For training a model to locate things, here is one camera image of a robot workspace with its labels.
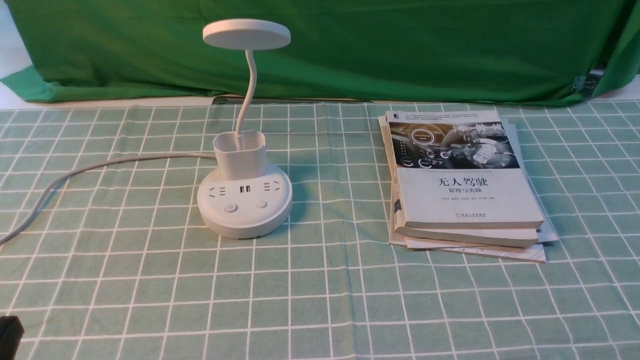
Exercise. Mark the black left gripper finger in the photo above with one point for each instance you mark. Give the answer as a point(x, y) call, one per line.
point(11, 333)

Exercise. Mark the white desk lamp with sockets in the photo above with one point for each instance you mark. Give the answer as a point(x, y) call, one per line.
point(246, 196)

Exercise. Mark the green checkered tablecloth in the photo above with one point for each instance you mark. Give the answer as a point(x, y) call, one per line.
point(120, 266)

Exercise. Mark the green backdrop cloth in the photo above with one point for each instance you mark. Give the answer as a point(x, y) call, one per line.
point(487, 51)

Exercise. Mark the top book white cover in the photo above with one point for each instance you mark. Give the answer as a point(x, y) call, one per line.
point(465, 190)

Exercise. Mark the bottom thin white book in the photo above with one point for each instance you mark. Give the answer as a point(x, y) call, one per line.
point(518, 244)

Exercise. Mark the metal binder clip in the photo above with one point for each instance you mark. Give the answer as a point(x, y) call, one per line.
point(585, 85)

